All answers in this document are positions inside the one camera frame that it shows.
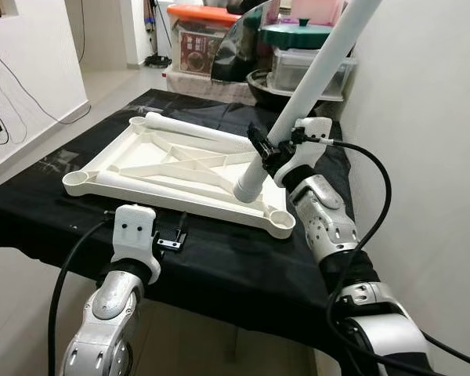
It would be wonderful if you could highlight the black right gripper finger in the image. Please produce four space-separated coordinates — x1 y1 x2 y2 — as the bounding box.
248 121 278 158

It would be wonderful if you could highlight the black tablecloth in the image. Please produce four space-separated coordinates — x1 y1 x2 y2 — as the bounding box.
0 88 369 373

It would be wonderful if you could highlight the dark metal wok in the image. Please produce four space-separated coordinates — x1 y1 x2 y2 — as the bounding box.
247 69 349 110

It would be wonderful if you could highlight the clear plastic storage box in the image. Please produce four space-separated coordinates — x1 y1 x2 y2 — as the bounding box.
268 49 359 101

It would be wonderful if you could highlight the beige low platform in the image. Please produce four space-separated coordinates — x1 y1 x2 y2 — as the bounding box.
164 69 259 107

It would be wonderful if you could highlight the white plastic table top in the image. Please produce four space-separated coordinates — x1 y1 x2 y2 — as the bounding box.
61 112 297 240

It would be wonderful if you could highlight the green pot lid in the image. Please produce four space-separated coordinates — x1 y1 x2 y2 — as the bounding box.
260 20 335 50

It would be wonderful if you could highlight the clear storage box orange lid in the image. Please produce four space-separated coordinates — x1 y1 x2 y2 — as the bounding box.
166 4 244 77

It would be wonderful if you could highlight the pink plastic container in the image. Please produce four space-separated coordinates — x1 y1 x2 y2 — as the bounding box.
296 0 347 26

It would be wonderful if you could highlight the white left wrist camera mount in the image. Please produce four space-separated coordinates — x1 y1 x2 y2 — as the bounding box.
110 204 162 285

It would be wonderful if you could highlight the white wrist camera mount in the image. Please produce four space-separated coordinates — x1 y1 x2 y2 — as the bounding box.
110 204 162 285
273 116 334 189

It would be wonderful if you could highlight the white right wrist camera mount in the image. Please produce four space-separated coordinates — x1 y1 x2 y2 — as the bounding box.
273 116 334 189

